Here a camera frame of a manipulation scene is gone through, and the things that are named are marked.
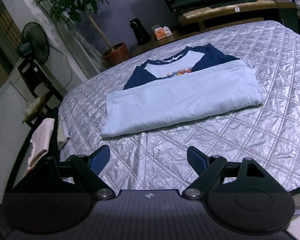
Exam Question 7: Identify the potted tree in red pot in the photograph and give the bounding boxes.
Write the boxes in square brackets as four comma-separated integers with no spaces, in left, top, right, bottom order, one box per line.
[31,0,131,68]

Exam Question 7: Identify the white wall socket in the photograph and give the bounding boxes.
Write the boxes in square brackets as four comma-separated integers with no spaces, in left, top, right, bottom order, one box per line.
[151,24,160,32]

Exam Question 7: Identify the grey curtain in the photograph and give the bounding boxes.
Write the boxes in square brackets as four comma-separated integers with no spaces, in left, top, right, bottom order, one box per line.
[36,0,107,78]

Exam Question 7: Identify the black speaker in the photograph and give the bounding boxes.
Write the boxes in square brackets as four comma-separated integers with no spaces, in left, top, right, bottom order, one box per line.
[130,18,151,46]

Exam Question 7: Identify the dark wooden chair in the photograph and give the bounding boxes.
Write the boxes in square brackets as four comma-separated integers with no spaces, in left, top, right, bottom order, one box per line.
[17,58,64,128]

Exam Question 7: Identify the white cloth at bed edge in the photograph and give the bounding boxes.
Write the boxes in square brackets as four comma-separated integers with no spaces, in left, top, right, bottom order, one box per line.
[28,118,55,170]

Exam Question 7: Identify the blue raglan graphic shirt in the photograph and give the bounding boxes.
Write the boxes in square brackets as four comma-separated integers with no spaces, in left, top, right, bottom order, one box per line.
[101,44,265,138]

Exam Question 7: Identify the black standing fan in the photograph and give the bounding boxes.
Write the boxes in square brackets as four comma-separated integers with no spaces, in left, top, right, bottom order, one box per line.
[16,21,73,93]

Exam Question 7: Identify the wooden TV stand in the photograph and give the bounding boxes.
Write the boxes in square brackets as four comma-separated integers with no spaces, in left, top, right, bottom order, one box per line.
[132,0,300,57]

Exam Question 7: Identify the orange tissue box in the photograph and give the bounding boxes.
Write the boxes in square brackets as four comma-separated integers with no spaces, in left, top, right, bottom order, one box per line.
[154,27,172,40]

